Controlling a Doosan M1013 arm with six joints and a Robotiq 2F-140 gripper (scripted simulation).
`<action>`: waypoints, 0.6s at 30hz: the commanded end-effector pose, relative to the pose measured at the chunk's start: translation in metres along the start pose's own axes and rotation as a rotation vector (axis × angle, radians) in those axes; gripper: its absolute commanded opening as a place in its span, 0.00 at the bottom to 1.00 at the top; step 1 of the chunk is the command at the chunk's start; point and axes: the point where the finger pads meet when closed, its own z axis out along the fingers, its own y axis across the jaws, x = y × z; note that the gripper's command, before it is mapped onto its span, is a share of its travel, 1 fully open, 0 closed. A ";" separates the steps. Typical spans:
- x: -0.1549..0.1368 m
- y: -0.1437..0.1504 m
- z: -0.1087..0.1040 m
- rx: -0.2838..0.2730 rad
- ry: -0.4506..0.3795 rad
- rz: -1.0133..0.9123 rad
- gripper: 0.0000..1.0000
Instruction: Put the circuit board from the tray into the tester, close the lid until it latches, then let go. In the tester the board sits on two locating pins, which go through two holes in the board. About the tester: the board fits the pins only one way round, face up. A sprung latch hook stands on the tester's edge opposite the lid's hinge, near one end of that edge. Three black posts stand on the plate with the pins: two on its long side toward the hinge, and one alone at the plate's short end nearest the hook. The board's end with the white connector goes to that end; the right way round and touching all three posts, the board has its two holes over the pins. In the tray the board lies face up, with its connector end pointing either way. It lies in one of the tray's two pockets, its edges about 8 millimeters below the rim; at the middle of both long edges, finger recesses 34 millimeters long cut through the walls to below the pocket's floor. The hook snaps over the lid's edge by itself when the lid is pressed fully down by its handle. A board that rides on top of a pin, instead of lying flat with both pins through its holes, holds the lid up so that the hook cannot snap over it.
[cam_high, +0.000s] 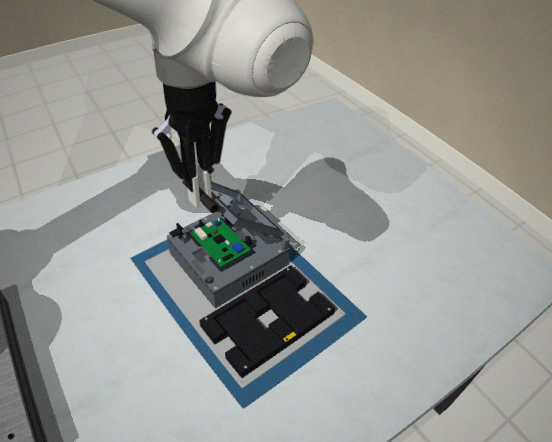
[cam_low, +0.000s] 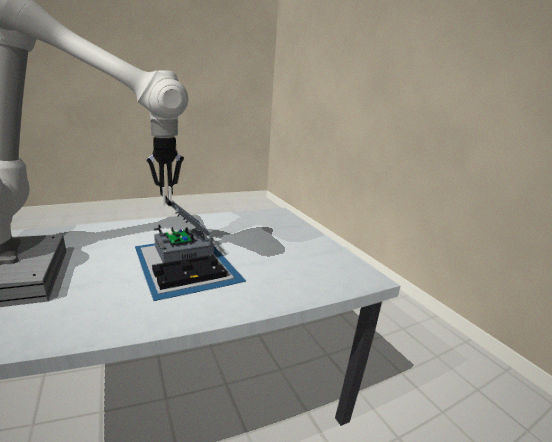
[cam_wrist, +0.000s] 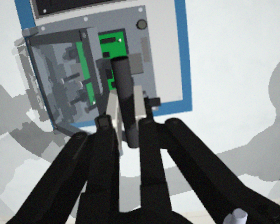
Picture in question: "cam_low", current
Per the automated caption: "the green circuit board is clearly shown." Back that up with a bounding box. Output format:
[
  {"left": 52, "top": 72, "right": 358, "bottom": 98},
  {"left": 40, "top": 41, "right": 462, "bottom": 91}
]
[{"left": 166, "top": 229, "right": 192, "bottom": 244}]

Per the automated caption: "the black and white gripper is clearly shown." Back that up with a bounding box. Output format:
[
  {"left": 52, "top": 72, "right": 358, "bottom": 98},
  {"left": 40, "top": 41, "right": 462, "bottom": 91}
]
[{"left": 146, "top": 137, "right": 184, "bottom": 206}]

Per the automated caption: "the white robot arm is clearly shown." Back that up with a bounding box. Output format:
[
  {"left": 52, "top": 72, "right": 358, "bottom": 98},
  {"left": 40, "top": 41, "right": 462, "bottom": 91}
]
[{"left": 0, "top": 0, "right": 188, "bottom": 265}]

